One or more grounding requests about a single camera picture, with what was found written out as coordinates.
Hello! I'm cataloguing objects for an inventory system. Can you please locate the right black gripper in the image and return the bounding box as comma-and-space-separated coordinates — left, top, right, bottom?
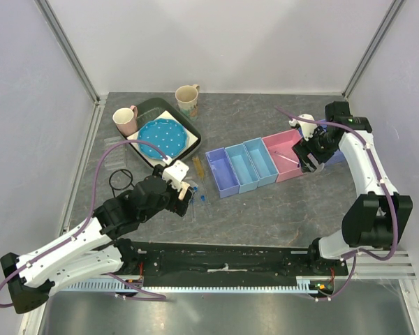
291, 124, 339, 173

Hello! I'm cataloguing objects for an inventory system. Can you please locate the graduated cylinder blue base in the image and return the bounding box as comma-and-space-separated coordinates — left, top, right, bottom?
274, 151, 300, 167

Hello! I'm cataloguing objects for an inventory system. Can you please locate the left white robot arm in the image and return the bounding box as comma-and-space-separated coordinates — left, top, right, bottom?
0, 175, 194, 314

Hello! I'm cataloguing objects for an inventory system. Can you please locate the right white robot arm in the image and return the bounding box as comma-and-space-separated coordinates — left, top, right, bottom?
289, 101, 413, 275

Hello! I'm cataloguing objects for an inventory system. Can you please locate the blue cap pipette left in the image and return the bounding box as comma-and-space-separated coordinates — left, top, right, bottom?
190, 197, 196, 222

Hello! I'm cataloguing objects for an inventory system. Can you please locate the purple large bin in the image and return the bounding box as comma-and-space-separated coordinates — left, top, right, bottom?
298, 119, 346, 165

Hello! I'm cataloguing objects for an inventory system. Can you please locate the blue cap pipette right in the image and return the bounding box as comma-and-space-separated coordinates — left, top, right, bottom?
200, 195, 211, 216

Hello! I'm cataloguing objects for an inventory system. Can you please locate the pink bin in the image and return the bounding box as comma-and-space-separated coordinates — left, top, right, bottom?
263, 129, 303, 183

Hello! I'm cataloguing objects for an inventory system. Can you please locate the purple narrow bin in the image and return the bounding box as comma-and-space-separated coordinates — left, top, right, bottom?
205, 148, 240, 198

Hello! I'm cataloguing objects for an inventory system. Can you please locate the blue dotted plate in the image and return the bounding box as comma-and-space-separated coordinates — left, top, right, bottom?
137, 118, 189, 158

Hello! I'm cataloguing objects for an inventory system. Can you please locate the light blue bin right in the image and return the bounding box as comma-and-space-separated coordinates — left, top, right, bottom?
243, 137, 279, 187

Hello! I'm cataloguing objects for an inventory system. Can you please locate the light blue bin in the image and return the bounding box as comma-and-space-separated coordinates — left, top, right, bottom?
243, 137, 279, 187
226, 144, 259, 194

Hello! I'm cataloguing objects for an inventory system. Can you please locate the light blue bin left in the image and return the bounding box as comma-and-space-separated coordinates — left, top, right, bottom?
226, 144, 259, 194

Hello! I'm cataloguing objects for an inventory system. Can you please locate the clear test tube rack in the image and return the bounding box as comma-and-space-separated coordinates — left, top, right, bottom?
104, 137, 126, 171

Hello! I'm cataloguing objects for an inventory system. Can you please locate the pink and cream mug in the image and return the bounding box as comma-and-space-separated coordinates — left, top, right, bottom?
112, 105, 138, 137

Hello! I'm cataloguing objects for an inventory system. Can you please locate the beige mug with pattern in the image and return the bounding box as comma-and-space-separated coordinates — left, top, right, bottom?
175, 84, 200, 121

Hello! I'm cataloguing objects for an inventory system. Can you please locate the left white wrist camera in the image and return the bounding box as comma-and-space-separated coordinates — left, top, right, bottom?
162, 160, 189, 185

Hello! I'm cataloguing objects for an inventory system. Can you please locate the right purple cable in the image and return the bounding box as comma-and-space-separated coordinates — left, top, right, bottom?
275, 106, 401, 303

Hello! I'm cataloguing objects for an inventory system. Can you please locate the black wire ring stand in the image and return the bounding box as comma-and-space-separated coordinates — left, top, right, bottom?
108, 168, 133, 191

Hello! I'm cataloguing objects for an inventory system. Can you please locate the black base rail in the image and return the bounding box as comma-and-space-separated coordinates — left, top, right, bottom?
61, 239, 357, 289

